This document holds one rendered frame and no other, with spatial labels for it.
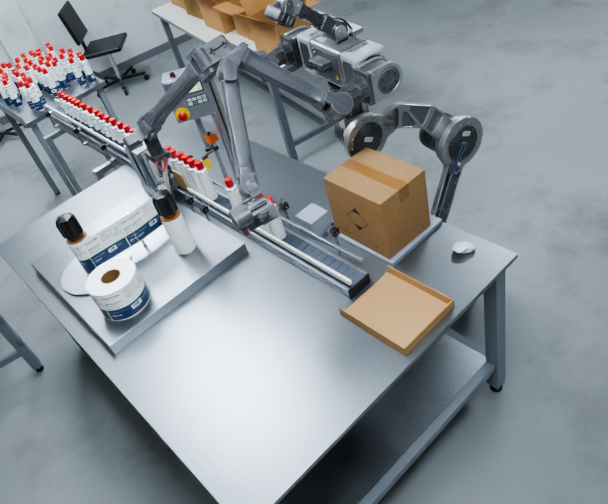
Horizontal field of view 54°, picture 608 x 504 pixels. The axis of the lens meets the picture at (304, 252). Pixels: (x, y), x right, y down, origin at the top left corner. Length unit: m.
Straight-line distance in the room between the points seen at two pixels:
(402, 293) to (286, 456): 0.71
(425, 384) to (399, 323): 0.64
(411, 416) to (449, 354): 0.35
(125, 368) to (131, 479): 0.90
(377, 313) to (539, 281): 1.40
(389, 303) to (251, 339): 0.51
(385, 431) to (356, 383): 0.63
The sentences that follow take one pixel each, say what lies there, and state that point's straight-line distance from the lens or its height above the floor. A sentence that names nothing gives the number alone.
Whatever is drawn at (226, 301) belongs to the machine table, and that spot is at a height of 0.83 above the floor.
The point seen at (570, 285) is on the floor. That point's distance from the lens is 3.32.
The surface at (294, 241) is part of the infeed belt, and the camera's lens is 2.39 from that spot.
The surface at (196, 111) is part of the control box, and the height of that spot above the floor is 1.32.
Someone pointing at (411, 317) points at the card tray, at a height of 0.83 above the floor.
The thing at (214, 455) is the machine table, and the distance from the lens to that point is 1.94.
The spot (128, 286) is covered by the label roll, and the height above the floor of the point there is 1.01.
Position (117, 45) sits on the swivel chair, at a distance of 6.46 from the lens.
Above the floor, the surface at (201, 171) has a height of 1.05.
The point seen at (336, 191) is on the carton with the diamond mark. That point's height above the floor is 1.08.
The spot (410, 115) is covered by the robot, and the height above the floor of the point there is 1.13.
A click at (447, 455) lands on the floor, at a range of 2.73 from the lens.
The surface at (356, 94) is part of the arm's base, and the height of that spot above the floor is 1.46.
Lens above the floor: 2.41
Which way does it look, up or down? 41 degrees down
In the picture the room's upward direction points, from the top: 17 degrees counter-clockwise
